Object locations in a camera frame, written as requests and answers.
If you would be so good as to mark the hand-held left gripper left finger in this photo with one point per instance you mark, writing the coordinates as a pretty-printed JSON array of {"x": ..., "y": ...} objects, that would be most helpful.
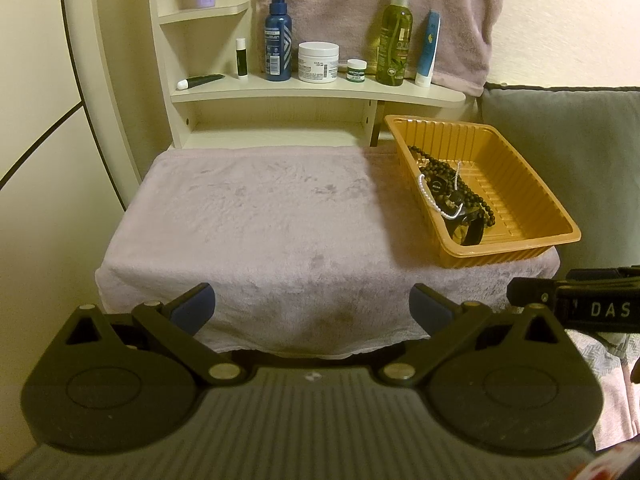
[{"x": 192, "y": 306}]

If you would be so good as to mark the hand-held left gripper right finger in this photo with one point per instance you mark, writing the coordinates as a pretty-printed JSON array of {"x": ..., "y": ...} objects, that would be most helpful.
[{"x": 430, "y": 306}]

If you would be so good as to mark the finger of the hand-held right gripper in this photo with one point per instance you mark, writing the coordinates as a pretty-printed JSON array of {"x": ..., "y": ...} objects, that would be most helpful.
[
  {"x": 605, "y": 275},
  {"x": 532, "y": 292}
]

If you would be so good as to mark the yellow plastic tray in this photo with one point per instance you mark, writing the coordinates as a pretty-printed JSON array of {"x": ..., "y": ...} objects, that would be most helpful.
[{"x": 515, "y": 200}]

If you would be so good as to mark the floral cloth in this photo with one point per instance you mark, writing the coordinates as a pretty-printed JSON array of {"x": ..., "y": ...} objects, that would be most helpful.
[{"x": 607, "y": 385}]

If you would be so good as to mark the pale purple table towel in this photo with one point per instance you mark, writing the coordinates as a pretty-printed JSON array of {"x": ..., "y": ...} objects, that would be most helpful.
[{"x": 260, "y": 230}]

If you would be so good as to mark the grey cushion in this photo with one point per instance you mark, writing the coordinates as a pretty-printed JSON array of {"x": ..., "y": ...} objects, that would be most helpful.
[{"x": 565, "y": 160}]

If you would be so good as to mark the cream wooden shelf unit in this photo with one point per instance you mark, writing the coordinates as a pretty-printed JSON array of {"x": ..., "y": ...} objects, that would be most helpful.
[{"x": 280, "y": 115}]

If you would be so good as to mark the black tube with white cap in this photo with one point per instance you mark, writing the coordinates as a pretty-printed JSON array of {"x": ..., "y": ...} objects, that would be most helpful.
[{"x": 205, "y": 80}]

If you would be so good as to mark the cream curved side panel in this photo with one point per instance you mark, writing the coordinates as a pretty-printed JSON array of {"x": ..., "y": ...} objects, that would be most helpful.
[{"x": 107, "y": 90}]

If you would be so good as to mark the small green label jar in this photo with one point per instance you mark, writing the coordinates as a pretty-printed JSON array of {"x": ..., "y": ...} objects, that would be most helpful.
[{"x": 356, "y": 71}]

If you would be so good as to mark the lip balm stick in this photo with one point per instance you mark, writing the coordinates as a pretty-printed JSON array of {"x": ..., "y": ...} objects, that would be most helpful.
[{"x": 241, "y": 60}]

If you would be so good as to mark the blue and white tube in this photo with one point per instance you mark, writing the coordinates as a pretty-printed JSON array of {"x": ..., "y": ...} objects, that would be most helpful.
[{"x": 428, "y": 50}]

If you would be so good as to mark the white cream jar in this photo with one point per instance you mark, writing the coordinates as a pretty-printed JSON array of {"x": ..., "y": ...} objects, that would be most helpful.
[{"x": 318, "y": 62}]

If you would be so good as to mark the green spray bottle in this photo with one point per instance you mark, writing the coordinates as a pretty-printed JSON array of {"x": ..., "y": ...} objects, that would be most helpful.
[{"x": 395, "y": 40}]

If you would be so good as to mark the blue spray bottle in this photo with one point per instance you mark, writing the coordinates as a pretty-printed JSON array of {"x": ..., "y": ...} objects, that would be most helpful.
[{"x": 278, "y": 40}]

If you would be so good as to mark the hanging mauve towel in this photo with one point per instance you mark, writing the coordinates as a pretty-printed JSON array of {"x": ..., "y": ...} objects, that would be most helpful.
[{"x": 350, "y": 0}]

